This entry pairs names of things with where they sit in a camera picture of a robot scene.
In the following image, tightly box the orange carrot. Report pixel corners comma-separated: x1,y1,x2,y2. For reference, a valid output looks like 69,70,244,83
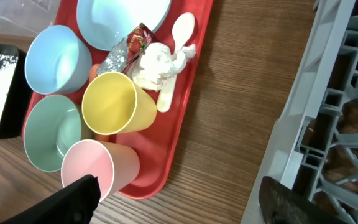
88,64,109,142

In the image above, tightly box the light blue plate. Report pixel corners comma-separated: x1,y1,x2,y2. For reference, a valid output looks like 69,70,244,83
76,0,172,51

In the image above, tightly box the light blue bowl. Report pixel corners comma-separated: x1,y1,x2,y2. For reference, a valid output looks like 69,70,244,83
25,25,92,95

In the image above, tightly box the grey dishwasher rack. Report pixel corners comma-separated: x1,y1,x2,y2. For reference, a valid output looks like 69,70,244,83
241,1,358,223

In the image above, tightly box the white tissue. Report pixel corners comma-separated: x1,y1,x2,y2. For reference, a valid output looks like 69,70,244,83
126,42,196,91

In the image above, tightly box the yellow plastic cup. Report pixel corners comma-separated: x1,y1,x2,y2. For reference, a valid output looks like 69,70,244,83
81,72,157,136

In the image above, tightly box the white plastic spoon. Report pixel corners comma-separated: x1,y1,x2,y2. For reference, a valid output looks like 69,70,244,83
157,12,195,113

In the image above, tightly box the black tray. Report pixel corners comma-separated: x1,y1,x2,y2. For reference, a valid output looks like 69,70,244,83
0,44,32,139

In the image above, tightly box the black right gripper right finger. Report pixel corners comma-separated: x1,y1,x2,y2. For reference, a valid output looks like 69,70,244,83
259,176,346,224

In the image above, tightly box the red silver snack wrapper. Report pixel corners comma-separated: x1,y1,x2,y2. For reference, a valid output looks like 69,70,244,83
96,23,158,75

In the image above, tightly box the pink plastic cup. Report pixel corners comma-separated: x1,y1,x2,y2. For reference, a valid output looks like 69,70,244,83
61,139,140,202

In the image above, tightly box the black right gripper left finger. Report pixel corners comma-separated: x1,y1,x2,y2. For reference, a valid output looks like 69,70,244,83
4,174,101,224

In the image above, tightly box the green bowl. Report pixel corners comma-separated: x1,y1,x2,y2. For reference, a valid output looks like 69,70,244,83
24,95,93,172

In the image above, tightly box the red tray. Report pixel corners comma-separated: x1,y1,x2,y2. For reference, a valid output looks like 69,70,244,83
21,0,214,200

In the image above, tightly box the clear plastic bin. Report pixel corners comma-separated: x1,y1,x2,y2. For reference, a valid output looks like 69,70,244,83
0,0,61,37

